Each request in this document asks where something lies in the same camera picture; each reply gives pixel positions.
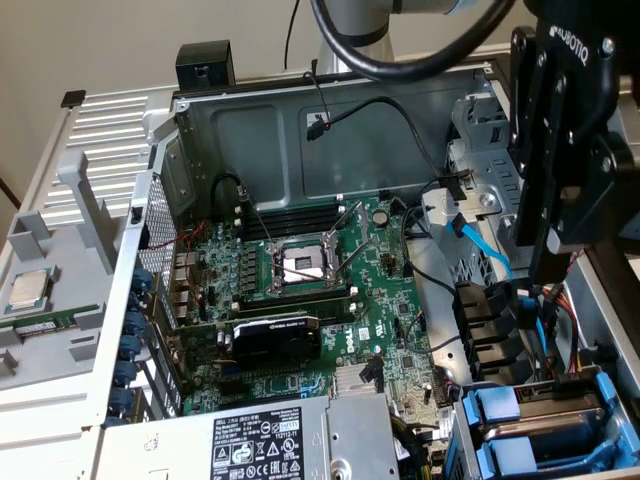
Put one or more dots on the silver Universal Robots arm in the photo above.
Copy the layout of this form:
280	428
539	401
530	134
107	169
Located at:
375	15

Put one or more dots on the black tripod leg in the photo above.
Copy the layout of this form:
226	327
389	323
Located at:
10	192

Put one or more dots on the metal socket cover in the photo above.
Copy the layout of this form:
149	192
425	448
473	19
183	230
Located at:
363	220

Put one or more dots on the metal locking lever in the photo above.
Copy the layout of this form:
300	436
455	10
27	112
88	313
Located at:
260	222

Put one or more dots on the round coin battery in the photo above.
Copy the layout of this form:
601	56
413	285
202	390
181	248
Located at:
381	217

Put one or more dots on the green RAM stick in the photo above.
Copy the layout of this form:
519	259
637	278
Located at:
45	324

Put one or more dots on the metal port block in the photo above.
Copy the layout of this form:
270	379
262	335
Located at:
181	285

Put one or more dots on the hard disk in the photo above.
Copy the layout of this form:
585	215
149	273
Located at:
492	405
505	452

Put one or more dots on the black RAM slot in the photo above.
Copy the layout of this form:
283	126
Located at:
295	229
295	216
335	316
290	300

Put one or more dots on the silver CPU chip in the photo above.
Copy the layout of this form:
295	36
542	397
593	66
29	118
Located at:
29	289

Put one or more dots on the CPU socket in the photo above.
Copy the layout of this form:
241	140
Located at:
300	265

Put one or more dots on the green motherboard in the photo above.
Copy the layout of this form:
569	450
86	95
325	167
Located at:
225	260

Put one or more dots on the black plastic block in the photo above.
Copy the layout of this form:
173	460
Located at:
205	65

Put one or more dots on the black plastic disk bay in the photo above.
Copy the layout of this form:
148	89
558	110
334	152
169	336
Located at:
480	320

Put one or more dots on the black graphics card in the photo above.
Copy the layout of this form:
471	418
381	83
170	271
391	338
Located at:
275	340

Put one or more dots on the silver chipset heatsink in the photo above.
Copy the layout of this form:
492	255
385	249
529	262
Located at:
352	382

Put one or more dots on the open Dell PC case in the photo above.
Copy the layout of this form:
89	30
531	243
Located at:
240	140

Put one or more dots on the blue slot retention clip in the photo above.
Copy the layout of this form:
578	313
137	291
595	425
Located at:
134	324
142	278
131	348
120	401
125	374

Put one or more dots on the grey power supply unit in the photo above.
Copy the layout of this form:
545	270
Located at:
200	440

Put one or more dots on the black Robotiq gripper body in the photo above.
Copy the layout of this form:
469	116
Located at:
575	90

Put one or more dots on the black profile end cap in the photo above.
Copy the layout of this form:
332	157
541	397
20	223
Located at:
73	98

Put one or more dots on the metal drive cage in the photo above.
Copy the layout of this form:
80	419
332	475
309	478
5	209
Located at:
500	170

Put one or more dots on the grey plastic parts rack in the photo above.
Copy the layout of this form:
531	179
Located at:
75	280

